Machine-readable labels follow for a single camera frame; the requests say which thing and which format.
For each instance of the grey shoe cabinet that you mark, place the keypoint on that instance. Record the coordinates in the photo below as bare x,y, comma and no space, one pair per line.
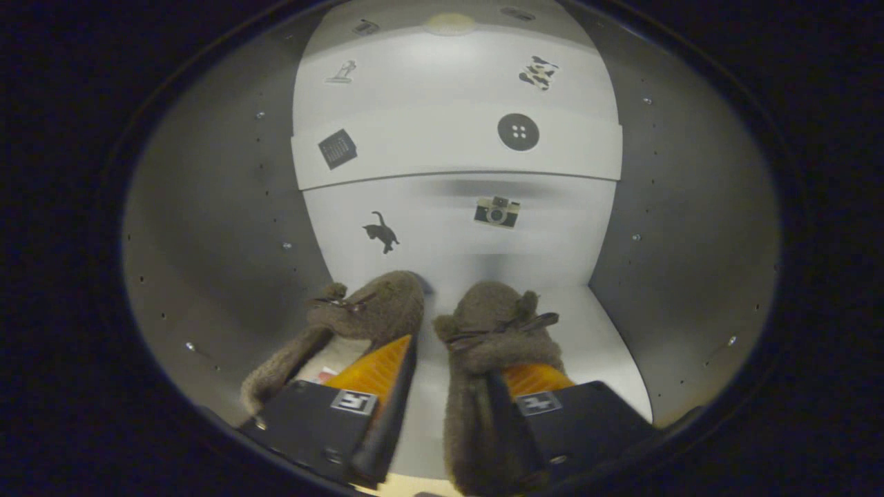
221,207

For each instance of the brown fuzzy shoe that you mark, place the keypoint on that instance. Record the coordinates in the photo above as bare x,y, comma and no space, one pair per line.
383,310
483,331

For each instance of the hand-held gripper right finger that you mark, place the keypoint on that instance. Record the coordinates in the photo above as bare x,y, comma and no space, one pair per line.
587,421

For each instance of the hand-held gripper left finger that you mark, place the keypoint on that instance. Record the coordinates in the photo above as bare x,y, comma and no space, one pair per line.
311,421

